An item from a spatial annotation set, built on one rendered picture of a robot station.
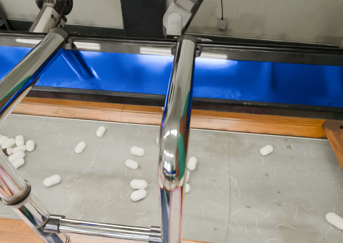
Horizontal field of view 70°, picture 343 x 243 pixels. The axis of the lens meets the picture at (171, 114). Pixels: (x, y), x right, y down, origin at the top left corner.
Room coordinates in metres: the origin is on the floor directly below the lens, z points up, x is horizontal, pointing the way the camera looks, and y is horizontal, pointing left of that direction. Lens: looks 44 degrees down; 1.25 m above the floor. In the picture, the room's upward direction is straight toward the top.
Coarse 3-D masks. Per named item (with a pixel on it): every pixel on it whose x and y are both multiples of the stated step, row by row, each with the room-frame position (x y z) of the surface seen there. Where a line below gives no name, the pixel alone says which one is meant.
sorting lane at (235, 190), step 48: (48, 144) 0.41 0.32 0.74; (96, 144) 0.41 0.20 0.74; (144, 144) 0.41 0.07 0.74; (192, 144) 0.41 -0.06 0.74; (240, 144) 0.41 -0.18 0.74; (288, 144) 0.41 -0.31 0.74; (48, 192) 0.27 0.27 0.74; (96, 192) 0.27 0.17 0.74; (192, 192) 0.27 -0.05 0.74; (240, 192) 0.27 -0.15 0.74; (288, 192) 0.27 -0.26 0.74; (336, 192) 0.27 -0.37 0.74; (240, 240) 0.17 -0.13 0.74; (288, 240) 0.17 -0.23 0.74; (336, 240) 0.17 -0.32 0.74
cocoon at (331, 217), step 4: (332, 212) 0.22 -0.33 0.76; (328, 216) 0.21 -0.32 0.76; (332, 216) 0.21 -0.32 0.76; (336, 216) 0.21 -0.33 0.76; (328, 220) 0.21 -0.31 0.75; (332, 220) 0.21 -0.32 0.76; (336, 220) 0.20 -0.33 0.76; (340, 220) 0.20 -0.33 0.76; (332, 224) 0.20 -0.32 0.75; (336, 224) 0.20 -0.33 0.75; (340, 224) 0.20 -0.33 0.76; (340, 228) 0.19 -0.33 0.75
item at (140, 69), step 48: (0, 48) 0.27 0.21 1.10; (96, 48) 0.26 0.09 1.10; (144, 48) 0.26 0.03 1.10; (240, 48) 0.25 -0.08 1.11; (288, 48) 0.24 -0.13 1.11; (336, 48) 0.24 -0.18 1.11; (48, 96) 0.24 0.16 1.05; (96, 96) 0.23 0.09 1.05; (144, 96) 0.23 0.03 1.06; (240, 96) 0.22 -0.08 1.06; (288, 96) 0.22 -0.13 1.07; (336, 96) 0.21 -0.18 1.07
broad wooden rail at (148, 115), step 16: (16, 112) 0.53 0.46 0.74; (32, 112) 0.53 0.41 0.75; (48, 112) 0.52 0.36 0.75; (64, 112) 0.52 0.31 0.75; (80, 112) 0.52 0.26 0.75; (96, 112) 0.52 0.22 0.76; (112, 112) 0.51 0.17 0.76; (128, 112) 0.51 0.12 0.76; (144, 112) 0.51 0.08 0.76; (160, 112) 0.51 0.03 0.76; (192, 112) 0.51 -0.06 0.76; (208, 112) 0.51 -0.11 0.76; (224, 112) 0.51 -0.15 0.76; (192, 128) 0.47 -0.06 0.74; (208, 128) 0.47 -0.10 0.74; (224, 128) 0.46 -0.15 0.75; (240, 128) 0.46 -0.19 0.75; (256, 128) 0.46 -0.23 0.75; (272, 128) 0.46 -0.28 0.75; (288, 128) 0.45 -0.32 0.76; (304, 128) 0.45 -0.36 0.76; (320, 128) 0.45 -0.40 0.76
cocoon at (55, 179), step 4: (52, 176) 0.30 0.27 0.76; (56, 176) 0.30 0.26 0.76; (44, 180) 0.29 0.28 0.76; (48, 180) 0.29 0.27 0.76; (52, 180) 0.29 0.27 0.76; (56, 180) 0.29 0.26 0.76; (60, 180) 0.30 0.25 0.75; (44, 184) 0.29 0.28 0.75; (48, 184) 0.29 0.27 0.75; (52, 184) 0.29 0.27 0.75
